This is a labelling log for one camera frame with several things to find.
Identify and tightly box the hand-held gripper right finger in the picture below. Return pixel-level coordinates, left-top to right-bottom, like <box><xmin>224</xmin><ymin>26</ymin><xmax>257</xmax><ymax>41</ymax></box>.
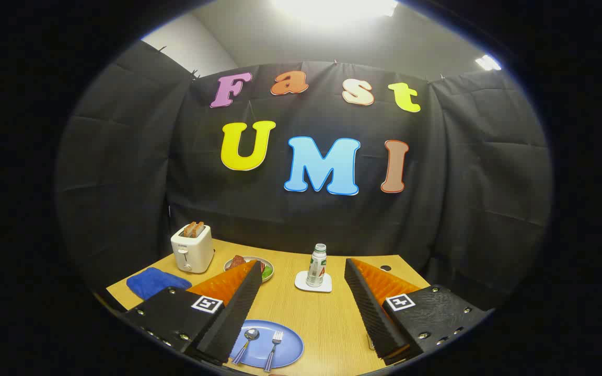
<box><xmin>344</xmin><ymin>258</ymin><xmax>490</xmax><ymax>366</ymax></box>

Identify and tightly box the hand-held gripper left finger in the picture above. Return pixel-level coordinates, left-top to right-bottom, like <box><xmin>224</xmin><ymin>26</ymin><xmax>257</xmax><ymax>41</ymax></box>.
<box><xmin>122</xmin><ymin>260</ymin><xmax>263</xmax><ymax>365</ymax></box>

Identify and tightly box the spoon with blue checked handle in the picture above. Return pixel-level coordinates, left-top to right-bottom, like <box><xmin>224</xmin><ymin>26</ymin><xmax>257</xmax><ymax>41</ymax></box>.
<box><xmin>232</xmin><ymin>328</ymin><xmax>260</xmax><ymax>365</ymax></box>

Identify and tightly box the fork with blue checked handle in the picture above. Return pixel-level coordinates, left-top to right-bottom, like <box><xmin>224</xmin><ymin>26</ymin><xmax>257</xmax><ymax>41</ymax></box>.
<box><xmin>263</xmin><ymin>331</ymin><xmax>284</xmax><ymax>372</ymax></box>

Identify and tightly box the beige food plate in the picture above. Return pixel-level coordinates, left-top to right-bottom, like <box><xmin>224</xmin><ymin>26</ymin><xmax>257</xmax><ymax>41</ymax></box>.
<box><xmin>224</xmin><ymin>255</ymin><xmax>274</xmax><ymax>283</ymax></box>

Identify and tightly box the blue plate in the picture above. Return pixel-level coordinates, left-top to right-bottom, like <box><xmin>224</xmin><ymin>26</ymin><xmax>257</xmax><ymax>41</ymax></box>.
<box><xmin>228</xmin><ymin>320</ymin><xmax>305</xmax><ymax>369</ymax></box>

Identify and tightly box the white coaster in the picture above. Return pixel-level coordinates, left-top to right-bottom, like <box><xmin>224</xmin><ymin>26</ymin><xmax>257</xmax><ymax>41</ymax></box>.
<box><xmin>294</xmin><ymin>271</ymin><xmax>332</xmax><ymax>293</ymax></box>

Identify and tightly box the green white drink bottle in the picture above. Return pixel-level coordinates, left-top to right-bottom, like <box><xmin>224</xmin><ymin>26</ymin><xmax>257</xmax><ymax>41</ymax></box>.
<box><xmin>306</xmin><ymin>243</ymin><xmax>328</xmax><ymax>287</ymax></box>

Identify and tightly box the white toaster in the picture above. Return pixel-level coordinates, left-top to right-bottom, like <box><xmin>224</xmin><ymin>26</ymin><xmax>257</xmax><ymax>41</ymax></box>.
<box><xmin>170</xmin><ymin>224</ymin><xmax>215</xmax><ymax>274</ymax></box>

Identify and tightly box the blue folded cloth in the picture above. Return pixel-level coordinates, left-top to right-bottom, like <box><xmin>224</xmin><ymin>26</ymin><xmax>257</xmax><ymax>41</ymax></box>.
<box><xmin>126</xmin><ymin>267</ymin><xmax>193</xmax><ymax>301</ymax></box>

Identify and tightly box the large ceiling light panel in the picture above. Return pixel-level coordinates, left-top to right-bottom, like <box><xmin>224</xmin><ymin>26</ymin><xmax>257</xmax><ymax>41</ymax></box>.
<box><xmin>272</xmin><ymin>0</ymin><xmax>398</xmax><ymax>22</ymax></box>

